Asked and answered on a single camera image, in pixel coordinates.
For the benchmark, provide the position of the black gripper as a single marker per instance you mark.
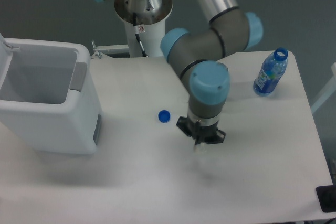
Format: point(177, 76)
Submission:
point(202, 132)

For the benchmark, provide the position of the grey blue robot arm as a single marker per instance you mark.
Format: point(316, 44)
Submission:
point(194, 58)

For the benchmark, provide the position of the blue bottle cap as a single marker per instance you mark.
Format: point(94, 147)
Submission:
point(164, 116)

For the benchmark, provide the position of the blue plastic drink bottle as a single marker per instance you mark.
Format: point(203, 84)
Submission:
point(272, 69)

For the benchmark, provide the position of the black device at corner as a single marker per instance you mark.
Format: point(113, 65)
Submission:
point(326, 198)

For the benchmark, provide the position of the white trash bin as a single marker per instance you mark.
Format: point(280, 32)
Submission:
point(48, 97)

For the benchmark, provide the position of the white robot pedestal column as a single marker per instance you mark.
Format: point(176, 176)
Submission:
point(150, 37)

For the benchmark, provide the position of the white metal base frame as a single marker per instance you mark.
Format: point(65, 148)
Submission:
point(113, 51)

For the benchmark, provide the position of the white frame at right edge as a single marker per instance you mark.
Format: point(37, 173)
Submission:
point(327, 91)

